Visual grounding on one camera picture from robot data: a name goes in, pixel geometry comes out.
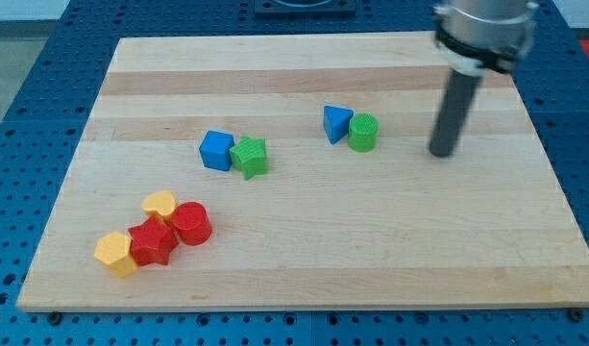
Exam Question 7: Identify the blue cube block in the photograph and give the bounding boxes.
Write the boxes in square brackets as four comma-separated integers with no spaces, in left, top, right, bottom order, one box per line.
[199,131,234,171]

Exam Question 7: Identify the green cylinder block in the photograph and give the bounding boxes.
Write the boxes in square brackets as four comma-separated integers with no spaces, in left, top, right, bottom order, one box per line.
[348,113,379,153]

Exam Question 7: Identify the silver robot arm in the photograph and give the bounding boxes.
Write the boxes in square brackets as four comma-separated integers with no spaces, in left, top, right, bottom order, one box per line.
[432,0,539,77]

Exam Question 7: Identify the green star block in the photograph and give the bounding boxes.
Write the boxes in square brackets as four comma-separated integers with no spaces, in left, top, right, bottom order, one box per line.
[230,136,268,180]

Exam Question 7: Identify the wooden board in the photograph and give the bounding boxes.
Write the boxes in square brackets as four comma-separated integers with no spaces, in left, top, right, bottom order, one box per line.
[17,32,589,312]

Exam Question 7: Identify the red cylinder block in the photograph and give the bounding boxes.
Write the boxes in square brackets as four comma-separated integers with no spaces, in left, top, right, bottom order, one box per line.
[171,202,212,246]

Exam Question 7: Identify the yellow hexagon block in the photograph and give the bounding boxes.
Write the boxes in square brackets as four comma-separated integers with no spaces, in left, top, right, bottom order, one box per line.
[94,232,138,278]

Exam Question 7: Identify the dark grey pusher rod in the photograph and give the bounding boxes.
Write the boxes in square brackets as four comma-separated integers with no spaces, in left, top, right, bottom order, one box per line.
[428,70,481,158]

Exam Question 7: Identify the yellow heart block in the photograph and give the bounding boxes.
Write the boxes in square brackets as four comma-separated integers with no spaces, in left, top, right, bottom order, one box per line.
[141,190,178,224]

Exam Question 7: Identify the blue triangle block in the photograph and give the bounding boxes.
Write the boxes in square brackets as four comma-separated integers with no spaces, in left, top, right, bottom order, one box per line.
[323,105,354,144]

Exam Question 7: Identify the red star block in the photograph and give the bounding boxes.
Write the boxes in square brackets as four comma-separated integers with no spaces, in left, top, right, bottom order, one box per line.
[128,216,179,266]

